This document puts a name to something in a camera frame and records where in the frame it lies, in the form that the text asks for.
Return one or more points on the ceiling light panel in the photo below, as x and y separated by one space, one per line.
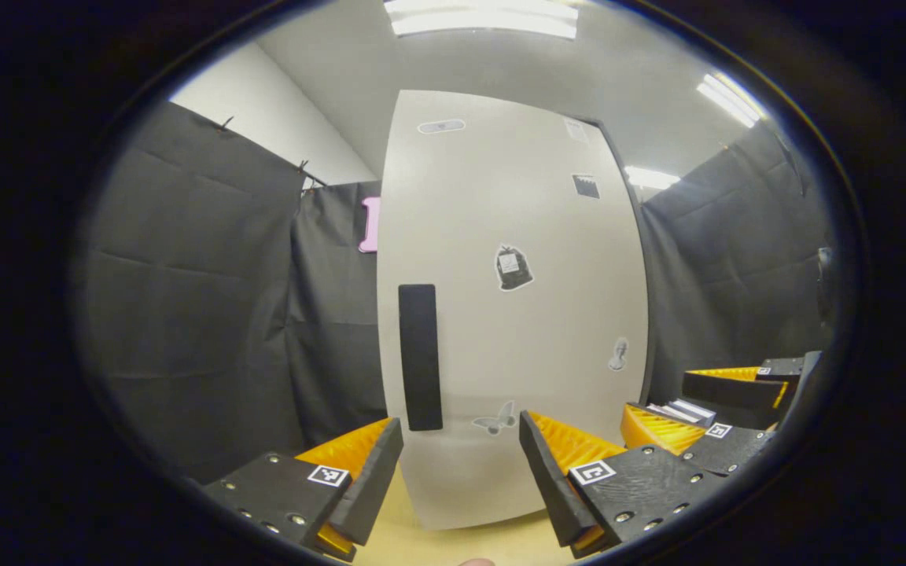
652 178
728 98
484 17

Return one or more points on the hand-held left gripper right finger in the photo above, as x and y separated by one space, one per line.
547 479

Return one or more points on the black backdrop cloth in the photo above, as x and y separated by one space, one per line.
185 314

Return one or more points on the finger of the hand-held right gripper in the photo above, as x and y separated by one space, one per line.
728 450
732 389

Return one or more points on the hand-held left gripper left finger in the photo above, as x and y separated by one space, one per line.
374 479

